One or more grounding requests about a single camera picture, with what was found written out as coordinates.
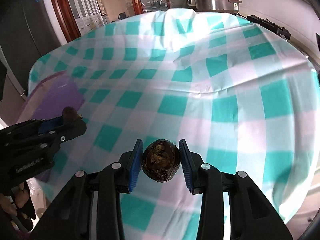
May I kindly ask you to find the teal checkered tablecloth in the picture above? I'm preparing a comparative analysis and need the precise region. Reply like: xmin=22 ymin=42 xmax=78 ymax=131
xmin=27 ymin=8 xmax=320 ymax=240

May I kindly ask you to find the purple-rimmed white box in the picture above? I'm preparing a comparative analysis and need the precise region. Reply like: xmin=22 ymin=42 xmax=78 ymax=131
xmin=16 ymin=70 xmax=86 ymax=183

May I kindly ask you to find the left hand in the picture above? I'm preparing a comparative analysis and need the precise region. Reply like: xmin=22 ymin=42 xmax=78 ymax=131
xmin=1 ymin=181 xmax=36 ymax=233

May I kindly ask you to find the red wooden door frame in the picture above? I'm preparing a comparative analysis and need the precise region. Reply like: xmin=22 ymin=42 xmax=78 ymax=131
xmin=51 ymin=0 xmax=81 ymax=42

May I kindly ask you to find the dark refrigerator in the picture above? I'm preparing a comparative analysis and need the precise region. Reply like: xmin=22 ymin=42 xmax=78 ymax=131
xmin=1 ymin=0 xmax=61 ymax=94

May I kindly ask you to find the silver cooking pot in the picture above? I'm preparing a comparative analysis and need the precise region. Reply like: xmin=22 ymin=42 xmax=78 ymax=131
xmin=195 ymin=0 xmax=242 ymax=14

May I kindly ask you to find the black gas stove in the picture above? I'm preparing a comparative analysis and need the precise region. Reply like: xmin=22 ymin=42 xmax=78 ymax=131
xmin=247 ymin=15 xmax=291 ymax=40

